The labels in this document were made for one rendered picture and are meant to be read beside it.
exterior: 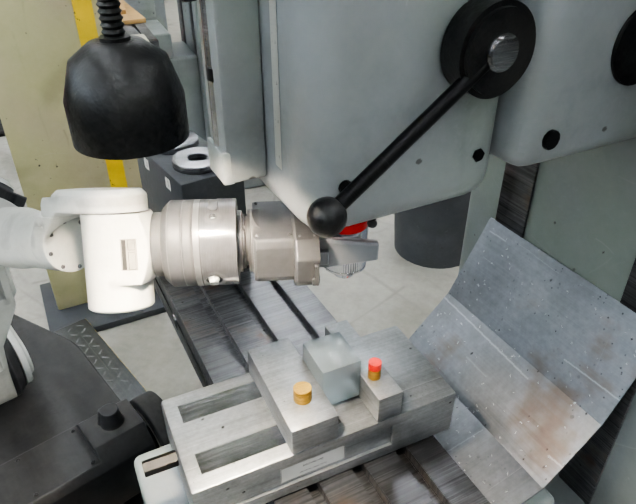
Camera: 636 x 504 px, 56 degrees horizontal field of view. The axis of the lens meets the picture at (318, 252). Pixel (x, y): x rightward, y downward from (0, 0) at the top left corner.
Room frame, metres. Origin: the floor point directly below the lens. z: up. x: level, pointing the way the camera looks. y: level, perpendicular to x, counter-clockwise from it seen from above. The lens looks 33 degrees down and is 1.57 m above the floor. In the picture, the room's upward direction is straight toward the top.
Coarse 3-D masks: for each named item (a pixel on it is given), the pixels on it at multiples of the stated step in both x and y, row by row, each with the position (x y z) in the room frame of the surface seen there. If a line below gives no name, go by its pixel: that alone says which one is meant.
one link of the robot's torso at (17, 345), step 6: (12, 330) 0.99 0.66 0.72; (12, 336) 0.95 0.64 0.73; (12, 342) 0.93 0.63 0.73; (18, 342) 0.95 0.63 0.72; (18, 348) 0.92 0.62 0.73; (24, 348) 0.94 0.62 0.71; (18, 354) 0.91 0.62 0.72; (24, 354) 0.92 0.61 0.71; (24, 360) 0.91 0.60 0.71; (30, 360) 0.92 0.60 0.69; (24, 366) 0.90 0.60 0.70; (30, 366) 0.92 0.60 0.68; (24, 372) 0.90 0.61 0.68; (30, 372) 0.90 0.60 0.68; (30, 378) 0.90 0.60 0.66
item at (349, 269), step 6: (366, 228) 0.52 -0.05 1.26; (354, 234) 0.51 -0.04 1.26; (360, 234) 0.51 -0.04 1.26; (366, 234) 0.52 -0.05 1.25; (348, 264) 0.51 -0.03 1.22; (354, 264) 0.51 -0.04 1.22; (360, 264) 0.51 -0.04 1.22; (330, 270) 0.51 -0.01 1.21; (336, 270) 0.51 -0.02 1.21; (342, 270) 0.51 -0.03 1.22; (348, 270) 0.51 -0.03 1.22; (354, 270) 0.51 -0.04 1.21; (360, 270) 0.51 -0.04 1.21
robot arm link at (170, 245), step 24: (96, 216) 0.49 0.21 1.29; (120, 216) 0.49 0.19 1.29; (144, 216) 0.50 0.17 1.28; (168, 216) 0.50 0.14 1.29; (96, 240) 0.48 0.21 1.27; (120, 240) 0.48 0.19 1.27; (144, 240) 0.48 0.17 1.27; (168, 240) 0.48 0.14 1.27; (192, 240) 0.48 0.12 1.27; (96, 264) 0.47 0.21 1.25; (120, 264) 0.47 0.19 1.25; (144, 264) 0.47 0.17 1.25; (168, 264) 0.47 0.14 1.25; (192, 264) 0.47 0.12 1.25; (96, 288) 0.46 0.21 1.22; (120, 288) 0.46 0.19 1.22; (144, 288) 0.48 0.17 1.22; (96, 312) 0.46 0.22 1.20; (120, 312) 0.45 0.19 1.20
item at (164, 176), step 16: (192, 144) 1.04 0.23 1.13; (144, 160) 1.04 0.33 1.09; (160, 160) 1.00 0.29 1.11; (176, 160) 0.97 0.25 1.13; (192, 160) 1.00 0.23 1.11; (208, 160) 0.97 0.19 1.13; (144, 176) 1.06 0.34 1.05; (160, 176) 0.98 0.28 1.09; (176, 176) 0.93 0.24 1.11; (192, 176) 0.93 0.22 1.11; (208, 176) 0.93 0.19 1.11; (160, 192) 0.99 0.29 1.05; (176, 192) 0.92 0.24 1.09; (192, 192) 0.91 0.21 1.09; (208, 192) 0.93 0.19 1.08; (224, 192) 0.95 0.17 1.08; (240, 192) 0.96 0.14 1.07; (160, 208) 1.00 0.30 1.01; (240, 208) 0.96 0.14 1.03
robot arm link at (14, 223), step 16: (0, 192) 0.64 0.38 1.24; (0, 208) 0.62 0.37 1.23; (16, 208) 0.60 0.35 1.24; (32, 208) 0.61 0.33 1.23; (0, 224) 0.58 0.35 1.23; (16, 224) 0.56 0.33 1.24; (32, 224) 0.55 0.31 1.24; (0, 240) 0.56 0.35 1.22; (16, 240) 0.55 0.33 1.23; (0, 256) 0.56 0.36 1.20; (16, 256) 0.55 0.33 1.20; (32, 256) 0.53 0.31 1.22
